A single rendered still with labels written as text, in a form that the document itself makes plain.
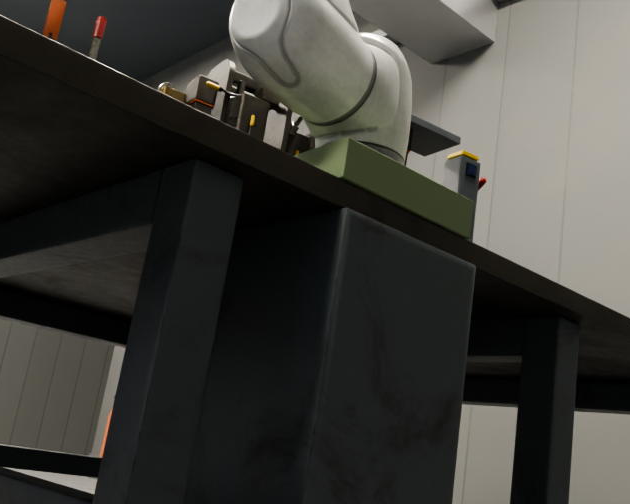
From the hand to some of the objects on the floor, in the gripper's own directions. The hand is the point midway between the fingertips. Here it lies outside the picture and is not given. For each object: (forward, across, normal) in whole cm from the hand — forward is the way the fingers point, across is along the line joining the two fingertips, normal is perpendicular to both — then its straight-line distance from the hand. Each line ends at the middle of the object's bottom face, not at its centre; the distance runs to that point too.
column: (+132, -64, -32) cm, 150 cm away
